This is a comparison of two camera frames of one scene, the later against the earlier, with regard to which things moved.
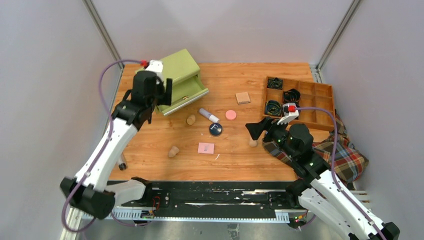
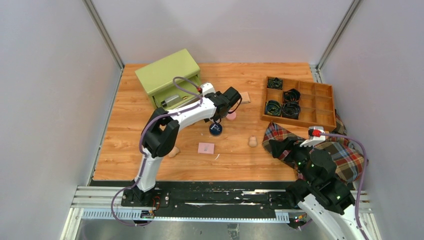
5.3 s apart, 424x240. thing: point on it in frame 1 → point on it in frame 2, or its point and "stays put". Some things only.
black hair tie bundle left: x=273 y=108 stays put
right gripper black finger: x=257 y=129 → x=279 y=146
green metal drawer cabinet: x=187 y=85 stays put
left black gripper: x=165 y=96 → x=218 y=94
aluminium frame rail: x=76 y=218 stays put
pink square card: x=206 y=148 stays put
